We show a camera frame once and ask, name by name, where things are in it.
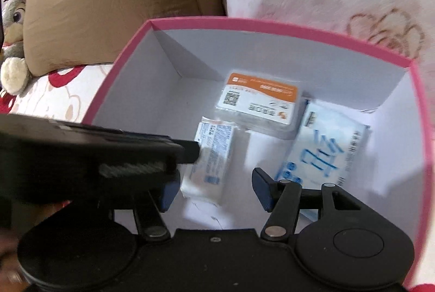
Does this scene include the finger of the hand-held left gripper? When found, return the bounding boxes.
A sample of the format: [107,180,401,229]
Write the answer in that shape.
[170,137,202,164]

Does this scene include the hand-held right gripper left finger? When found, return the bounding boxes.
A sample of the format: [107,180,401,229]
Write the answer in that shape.
[132,177,181,240]

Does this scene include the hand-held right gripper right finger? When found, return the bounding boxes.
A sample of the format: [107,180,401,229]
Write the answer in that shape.
[251,167,362,241]

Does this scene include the small white packet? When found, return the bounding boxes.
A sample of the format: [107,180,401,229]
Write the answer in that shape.
[180,116,250,208]

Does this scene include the blue wet wipes packet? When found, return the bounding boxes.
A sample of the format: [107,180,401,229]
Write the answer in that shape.
[275,101,372,221]

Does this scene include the clear box with orange label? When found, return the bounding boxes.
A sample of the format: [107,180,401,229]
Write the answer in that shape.
[214,70,304,140]

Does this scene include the pink cardboard box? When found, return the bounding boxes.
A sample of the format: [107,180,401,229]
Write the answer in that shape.
[85,16,435,289]

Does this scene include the person's left hand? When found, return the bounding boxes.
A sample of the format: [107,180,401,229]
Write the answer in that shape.
[0,231,25,289]

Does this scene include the bear printed blanket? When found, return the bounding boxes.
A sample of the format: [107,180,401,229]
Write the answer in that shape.
[0,63,114,116]

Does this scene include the brown pillow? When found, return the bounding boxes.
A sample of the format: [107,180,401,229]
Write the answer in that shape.
[22,0,226,77]

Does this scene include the grey rabbit plush toy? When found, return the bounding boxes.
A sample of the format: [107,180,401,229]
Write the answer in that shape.
[0,0,39,96]

